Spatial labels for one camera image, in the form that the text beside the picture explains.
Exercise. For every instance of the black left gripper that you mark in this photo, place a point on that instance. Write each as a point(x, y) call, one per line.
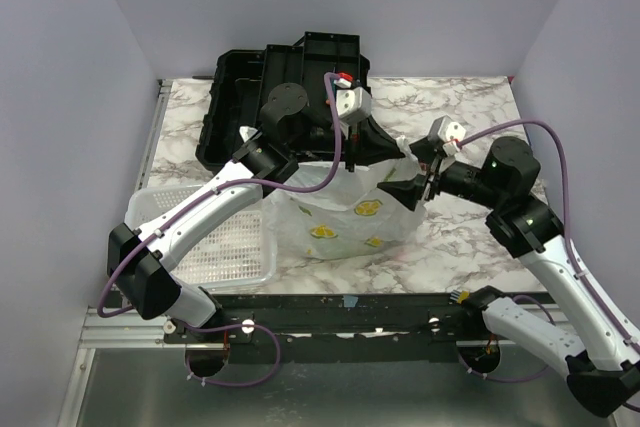
point(375, 145)

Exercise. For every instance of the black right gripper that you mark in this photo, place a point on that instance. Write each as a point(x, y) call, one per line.
point(410, 190)

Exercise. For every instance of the white plastic bag lemon print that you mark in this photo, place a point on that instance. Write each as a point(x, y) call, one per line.
point(349, 217)

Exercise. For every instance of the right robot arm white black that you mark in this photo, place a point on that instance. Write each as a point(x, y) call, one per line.
point(600, 360)

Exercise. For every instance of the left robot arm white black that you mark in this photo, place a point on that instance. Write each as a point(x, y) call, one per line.
point(139, 264)

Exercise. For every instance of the black plastic toolbox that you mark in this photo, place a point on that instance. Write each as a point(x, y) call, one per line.
point(279, 89)

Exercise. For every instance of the white perforated plastic basket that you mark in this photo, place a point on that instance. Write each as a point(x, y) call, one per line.
point(241, 252)

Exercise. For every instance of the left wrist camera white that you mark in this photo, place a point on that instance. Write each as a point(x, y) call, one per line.
point(353, 101)

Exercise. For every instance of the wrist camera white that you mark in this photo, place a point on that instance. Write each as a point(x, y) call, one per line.
point(353, 101)
point(445, 135)

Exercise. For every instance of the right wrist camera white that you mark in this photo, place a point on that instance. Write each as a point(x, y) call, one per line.
point(445, 135)

